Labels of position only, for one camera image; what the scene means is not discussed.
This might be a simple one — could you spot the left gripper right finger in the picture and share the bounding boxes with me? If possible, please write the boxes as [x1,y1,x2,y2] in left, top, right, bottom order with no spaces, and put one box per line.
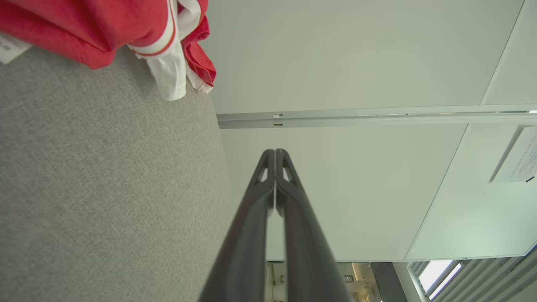
[275,148,354,302]

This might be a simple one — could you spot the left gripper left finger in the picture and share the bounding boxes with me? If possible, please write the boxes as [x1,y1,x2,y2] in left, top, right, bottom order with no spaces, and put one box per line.
[197,148,276,302]

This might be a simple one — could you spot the red basketball jersey white trim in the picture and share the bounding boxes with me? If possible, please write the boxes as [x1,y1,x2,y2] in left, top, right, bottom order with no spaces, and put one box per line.
[0,0,217,102]

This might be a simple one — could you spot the red shorts white side stripe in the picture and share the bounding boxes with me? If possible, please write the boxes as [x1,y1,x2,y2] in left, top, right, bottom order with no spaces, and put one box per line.
[0,8,126,70]

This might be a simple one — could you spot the dark grey column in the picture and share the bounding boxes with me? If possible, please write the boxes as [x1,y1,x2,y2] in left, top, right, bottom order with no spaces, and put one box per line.
[371,262,408,302]

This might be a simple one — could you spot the grey window blinds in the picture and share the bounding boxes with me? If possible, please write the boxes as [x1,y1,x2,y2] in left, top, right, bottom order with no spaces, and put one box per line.
[406,242,537,302]

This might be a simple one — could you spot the printed paper sheet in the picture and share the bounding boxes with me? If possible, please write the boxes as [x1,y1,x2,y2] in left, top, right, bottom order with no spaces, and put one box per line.
[489,125,537,183]

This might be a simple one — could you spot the white paper label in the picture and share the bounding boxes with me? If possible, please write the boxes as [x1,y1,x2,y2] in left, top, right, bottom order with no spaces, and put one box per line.
[0,33,32,65]

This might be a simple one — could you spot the grey metal partition post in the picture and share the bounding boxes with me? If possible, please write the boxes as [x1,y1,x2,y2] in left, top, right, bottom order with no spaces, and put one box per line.
[216,104,537,130]

